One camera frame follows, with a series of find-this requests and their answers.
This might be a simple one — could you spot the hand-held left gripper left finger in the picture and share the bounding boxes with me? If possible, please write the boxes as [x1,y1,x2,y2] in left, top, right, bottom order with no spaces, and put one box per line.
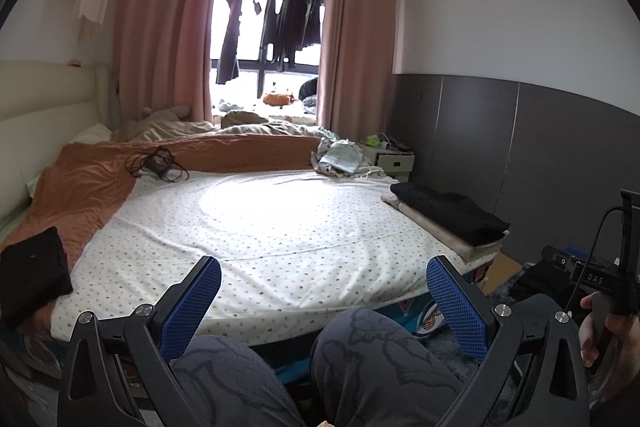
[57,254,223,427]

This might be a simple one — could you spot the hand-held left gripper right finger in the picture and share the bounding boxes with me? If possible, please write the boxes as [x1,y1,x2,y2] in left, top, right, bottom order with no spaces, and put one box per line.
[425,254,592,427]

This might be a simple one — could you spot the black shirt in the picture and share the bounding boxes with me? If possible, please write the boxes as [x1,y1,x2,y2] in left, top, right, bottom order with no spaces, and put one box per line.
[390,182,511,244]

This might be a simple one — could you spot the folded black clothes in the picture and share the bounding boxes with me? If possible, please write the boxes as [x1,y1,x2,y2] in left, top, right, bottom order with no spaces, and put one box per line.
[0,227,74,325]

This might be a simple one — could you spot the person's right hand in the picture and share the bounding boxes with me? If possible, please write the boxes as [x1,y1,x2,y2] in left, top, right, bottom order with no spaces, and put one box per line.
[580,293,640,370]

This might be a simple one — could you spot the operator's legs grey trousers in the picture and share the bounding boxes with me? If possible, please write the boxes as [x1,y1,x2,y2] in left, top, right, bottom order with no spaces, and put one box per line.
[270,252,501,388]

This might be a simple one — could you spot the cardboard box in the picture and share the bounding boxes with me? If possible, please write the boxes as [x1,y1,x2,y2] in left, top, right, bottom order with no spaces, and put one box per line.
[482,252,524,294]

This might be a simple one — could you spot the folded beige cloth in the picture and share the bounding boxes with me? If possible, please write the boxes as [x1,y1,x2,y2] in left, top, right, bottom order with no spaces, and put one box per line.
[381,192,503,262]

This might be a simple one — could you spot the dark cloth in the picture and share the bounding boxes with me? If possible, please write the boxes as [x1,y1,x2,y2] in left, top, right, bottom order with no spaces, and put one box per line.
[510,261,571,308]

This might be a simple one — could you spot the person's left leg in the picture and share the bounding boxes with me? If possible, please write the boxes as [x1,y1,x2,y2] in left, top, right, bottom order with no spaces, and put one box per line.
[170,334,306,427]

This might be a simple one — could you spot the person's leg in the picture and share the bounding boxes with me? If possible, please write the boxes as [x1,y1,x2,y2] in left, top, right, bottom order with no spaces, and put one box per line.
[310,307,481,427]
[170,334,306,427]

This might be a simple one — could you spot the person's right leg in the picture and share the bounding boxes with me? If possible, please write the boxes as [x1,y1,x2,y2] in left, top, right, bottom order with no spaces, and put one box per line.
[310,307,481,427]

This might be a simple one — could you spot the white nightstand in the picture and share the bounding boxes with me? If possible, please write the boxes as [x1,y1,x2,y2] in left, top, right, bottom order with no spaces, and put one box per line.
[360,140,415,184]

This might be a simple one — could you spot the orange blanket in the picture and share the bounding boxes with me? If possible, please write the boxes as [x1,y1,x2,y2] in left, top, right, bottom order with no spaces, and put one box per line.
[0,134,326,333]

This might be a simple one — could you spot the beige duvet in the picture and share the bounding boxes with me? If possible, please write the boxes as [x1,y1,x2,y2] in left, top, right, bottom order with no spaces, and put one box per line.
[125,112,326,143]

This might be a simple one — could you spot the crumpled light cloth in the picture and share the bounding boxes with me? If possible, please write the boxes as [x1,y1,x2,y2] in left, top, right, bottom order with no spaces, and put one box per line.
[310,130,396,180]

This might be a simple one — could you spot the beige plush toy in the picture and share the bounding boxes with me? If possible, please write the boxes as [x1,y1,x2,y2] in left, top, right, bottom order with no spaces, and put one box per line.
[137,104,193,128]

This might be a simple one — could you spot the white pillow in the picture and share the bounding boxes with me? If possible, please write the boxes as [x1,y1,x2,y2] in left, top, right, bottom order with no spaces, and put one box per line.
[72,124,113,143]

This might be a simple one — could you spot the cream padded headboard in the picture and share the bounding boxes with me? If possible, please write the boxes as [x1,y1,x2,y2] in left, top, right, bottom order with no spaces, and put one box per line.
[0,60,118,218]

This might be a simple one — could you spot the long dark hanging garment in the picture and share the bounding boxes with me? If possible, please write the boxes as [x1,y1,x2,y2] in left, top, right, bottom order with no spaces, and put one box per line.
[216,0,244,84]

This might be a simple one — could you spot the pink curtain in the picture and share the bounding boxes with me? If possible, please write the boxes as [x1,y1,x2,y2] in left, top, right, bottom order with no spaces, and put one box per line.
[112,0,228,128]
[317,0,401,143]

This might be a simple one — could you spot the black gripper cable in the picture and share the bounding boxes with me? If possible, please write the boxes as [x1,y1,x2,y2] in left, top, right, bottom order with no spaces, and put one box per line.
[565,204,625,310]

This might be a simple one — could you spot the black charger with cables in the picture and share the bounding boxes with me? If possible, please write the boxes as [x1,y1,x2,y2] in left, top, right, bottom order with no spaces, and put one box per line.
[125,146,190,183]

